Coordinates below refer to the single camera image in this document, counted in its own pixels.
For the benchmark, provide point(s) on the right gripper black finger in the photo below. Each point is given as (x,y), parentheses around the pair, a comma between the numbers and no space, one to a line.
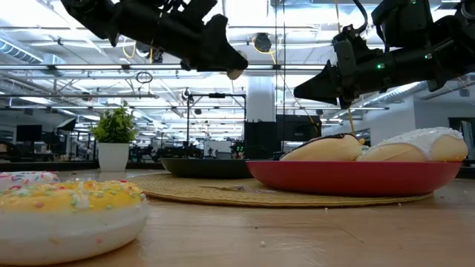
(321,85)
(328,101)

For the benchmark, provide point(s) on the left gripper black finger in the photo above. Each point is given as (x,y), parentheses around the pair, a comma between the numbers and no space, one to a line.
(217,48)

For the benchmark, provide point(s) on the chocolate iced beige donut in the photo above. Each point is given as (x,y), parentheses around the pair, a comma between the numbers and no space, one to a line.
(323,150)

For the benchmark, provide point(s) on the white iced beige donut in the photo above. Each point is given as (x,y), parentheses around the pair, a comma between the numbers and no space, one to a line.
(408,148)

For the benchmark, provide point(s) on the white donut pink sprinkles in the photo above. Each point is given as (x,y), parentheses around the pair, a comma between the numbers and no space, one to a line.
(26,178)

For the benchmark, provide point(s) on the yellow donut coloured sprinkles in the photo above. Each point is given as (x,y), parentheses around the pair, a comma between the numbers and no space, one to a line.
(74,230)

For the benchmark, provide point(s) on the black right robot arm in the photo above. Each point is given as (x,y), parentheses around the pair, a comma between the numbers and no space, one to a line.
(445,48)

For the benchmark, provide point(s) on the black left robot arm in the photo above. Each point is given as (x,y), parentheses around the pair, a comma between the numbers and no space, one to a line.
(92,15)

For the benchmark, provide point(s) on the white building pillar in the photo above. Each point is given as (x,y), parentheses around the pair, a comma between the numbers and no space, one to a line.
(261,100)

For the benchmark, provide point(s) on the black equipment cabinet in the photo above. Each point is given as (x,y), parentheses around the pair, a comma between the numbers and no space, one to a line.
(274,133)

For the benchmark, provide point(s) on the reddish pink round plate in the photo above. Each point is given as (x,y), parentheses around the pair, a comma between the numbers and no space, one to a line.
(352,178)

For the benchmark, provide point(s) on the white board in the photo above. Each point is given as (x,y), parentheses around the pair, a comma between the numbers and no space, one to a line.
(222,146)

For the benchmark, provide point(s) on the green artificial plant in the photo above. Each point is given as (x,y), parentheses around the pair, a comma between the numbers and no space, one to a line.
(115,126)

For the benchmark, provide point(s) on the dark grey round plate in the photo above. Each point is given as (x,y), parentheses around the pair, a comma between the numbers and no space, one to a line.
(204,168)

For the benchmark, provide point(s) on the white square plant pot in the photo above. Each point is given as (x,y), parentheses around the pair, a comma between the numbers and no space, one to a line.
(113,155)

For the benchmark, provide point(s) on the woven straw round placemat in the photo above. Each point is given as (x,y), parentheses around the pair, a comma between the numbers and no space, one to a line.
(193,193)

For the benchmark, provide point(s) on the black computer monitor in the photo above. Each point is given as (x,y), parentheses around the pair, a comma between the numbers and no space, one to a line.
(29,133)

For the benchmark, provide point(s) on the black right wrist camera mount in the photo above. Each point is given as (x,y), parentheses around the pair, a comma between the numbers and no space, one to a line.
(350,37)

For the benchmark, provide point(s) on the black overhead frame beam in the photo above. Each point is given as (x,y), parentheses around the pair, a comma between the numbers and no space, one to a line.
(259,67)

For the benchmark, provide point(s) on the black gantry frame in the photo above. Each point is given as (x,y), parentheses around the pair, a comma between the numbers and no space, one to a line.
(217,95)

